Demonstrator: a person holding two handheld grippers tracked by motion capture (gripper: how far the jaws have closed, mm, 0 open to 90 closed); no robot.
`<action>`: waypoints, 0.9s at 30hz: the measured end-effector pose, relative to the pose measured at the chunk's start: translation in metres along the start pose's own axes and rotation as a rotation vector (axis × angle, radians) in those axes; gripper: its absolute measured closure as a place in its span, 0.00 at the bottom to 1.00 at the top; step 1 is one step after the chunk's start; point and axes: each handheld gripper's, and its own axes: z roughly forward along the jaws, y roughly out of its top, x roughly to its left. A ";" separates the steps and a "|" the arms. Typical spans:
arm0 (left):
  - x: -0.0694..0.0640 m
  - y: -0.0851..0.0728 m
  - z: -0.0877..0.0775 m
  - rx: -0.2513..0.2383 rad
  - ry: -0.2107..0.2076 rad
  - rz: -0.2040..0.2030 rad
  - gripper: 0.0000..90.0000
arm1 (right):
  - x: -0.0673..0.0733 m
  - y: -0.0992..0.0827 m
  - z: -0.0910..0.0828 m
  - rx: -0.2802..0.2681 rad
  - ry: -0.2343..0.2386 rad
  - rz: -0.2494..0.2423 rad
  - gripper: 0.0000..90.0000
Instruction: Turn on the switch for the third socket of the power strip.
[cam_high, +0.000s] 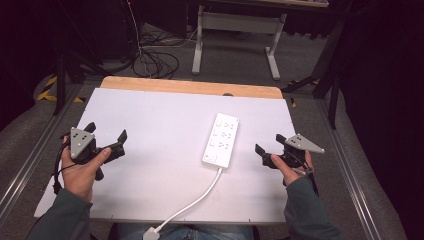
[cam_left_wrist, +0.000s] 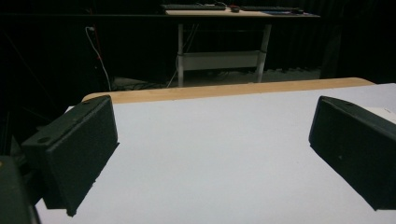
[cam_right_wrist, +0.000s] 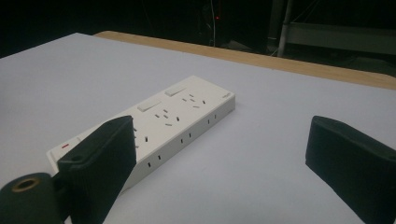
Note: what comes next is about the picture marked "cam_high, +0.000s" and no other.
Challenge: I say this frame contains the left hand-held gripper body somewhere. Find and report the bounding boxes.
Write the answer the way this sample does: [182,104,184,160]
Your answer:
[68,127,116,182]

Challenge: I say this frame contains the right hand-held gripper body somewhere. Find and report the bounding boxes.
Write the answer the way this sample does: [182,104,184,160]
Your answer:
[265,133,326,170]

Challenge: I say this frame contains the person's right hand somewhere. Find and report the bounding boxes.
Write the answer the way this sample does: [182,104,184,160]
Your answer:
[270,150,315,187]

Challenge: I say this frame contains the person's left hand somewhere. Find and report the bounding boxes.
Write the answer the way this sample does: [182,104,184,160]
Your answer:
[60,135,113,204]

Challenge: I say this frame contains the white board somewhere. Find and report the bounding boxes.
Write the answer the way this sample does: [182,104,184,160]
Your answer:
[33,87,297,224]

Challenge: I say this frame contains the white power strip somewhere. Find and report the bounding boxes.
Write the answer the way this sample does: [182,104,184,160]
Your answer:
[201,112,240,169]

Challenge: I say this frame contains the black metal stand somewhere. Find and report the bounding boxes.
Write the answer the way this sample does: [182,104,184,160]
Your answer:
[54,49,104,116]
[281,19,346,129]

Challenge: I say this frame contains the yellow and black floor tape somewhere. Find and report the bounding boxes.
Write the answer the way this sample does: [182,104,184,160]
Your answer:
[36,75,58,102]

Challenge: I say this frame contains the white plug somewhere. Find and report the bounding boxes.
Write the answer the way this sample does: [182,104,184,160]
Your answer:
[142,226,162,240]

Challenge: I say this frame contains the person's legs in jeans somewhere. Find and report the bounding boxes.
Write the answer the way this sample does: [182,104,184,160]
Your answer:
[116,223,256,240]

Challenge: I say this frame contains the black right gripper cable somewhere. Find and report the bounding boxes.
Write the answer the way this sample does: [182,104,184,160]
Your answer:
[293,151,320,198]

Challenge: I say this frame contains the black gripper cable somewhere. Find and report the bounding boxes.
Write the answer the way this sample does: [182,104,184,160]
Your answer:
[52,134,73,196]
[293,151,320,198]

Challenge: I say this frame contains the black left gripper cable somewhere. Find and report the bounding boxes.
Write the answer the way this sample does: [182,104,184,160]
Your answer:
[52,134,73,196]

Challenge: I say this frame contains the metal floor rail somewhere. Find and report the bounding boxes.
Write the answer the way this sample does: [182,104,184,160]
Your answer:
[316,98,383,240]
[0,83,84,218]

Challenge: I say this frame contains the white power strip cable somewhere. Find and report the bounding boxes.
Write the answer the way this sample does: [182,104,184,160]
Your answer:
[154,167,224,233]

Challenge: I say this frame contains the bundle of black floor cables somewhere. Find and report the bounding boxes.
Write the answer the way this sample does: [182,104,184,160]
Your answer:
[131,29,181,79]

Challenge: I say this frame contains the thin white cable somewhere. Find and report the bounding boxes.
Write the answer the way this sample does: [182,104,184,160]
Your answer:
[125,0,149,76]

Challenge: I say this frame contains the white table frame legs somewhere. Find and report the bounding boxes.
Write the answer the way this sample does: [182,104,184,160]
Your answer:
[191,0,331,82]

